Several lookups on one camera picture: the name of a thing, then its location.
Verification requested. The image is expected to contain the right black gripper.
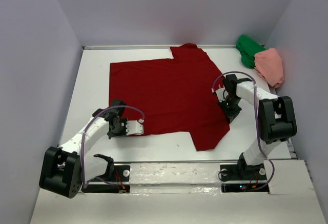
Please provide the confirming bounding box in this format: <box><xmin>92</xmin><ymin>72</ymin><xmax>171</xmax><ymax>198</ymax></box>
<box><xmin>216</xmin><ymin>95</ymin><xmax>242</xmax><ymax>124</ymax></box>

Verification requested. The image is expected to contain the red t shirt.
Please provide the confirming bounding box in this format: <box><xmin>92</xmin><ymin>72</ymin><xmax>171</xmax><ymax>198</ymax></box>
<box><xmin>109</xmin><ymin>43</ymin><xmax>230</xmax><ymax>151</ymax></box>

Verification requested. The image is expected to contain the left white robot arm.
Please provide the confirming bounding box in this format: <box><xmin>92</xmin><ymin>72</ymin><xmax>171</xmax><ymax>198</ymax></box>
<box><xmin>39</xmin><ymin>99</ymin><xmax>128</xmax><ymax>198</ymax></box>

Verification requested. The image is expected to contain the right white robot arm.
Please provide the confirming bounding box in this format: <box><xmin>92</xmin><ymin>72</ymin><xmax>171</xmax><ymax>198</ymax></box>
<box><xmin>212</xmin><ymin>71</ymin><xmax>297</xmax><ymax>182</ymax></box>

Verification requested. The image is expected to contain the pink t shirt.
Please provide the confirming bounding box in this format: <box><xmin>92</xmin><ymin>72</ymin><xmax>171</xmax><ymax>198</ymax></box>
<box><xmin>254</xmin><ymin>48</ymin><xmax>284</xmax><ymax>89</ymax></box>

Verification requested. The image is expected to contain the green t shirt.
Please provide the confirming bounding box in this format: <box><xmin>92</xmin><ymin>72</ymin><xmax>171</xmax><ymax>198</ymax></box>
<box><xmin>236</xmin><ymin>35</ymin><xmax>265</xmax><ymax>69</ymax></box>

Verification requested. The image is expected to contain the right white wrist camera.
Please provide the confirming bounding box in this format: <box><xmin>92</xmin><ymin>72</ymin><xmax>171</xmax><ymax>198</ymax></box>
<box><xmin>211</xmin><ymin>88</ymin><xmax>226</xmax><ymax>102</ymax></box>

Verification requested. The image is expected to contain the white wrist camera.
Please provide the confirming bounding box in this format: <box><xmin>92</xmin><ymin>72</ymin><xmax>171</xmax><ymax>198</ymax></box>
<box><xmin>125</xmin><ymin>120</ymin><xmax>144</xmax><ymax>136</ymax></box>
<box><xmin>211</xmin><ymin>88</ymin><xmax>226</xmax><ymax>102</ymax></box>

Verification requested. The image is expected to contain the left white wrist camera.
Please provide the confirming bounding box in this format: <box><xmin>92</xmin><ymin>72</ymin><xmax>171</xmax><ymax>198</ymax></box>
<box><xmin>125</xmin><ymin>120</ymin><xmax>144</xmax><ymax>136</ymax></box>

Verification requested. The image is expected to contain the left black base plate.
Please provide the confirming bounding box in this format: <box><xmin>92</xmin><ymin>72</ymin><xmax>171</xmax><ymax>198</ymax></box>
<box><xmin>80</xmin><ymin>164</ymin><xmax>131</xmax><ymax>194</ymax></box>

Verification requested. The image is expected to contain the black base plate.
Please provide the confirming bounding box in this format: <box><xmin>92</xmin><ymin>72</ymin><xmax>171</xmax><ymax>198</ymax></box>
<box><xmin>80</xmin><ymin>164</ymin><xmax>131</xmax><ymax>194</ymax></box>
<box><xmin>218</xmin><ymin>164</ymin><xmax>269</xmax><ymax>193</ymax></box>

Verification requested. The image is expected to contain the aluminium rail frame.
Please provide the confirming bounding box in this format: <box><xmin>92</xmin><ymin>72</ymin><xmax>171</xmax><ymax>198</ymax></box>
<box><xmin>82</xmin><ymin>45</ymin><xmax>235</xmax><ymax>50</ymax></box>

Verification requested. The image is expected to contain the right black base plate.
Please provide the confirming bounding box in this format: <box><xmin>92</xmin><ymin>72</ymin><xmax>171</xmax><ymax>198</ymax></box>
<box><xmin>218</xmin><ymin>164</ymin><xmax>269</xmax><ymax>193</ymax></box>

